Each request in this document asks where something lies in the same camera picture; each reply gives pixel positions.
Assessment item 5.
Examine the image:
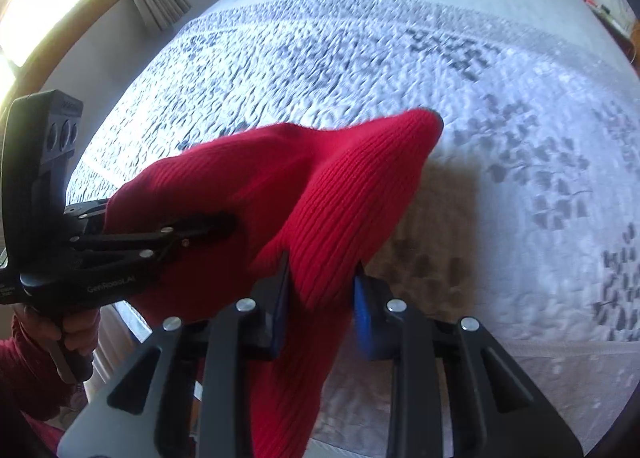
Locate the red knit sweater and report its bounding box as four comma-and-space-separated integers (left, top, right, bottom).
105, 109, 442, 457

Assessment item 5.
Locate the red sleeved left forearm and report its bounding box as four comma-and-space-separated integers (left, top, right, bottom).
1, 315, 76, 457

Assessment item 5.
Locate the person's left hand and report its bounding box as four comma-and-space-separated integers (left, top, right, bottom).
12, 303, 101, 356

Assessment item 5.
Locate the white grey floral bedspread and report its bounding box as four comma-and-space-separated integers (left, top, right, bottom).
67, 0, 639, 450

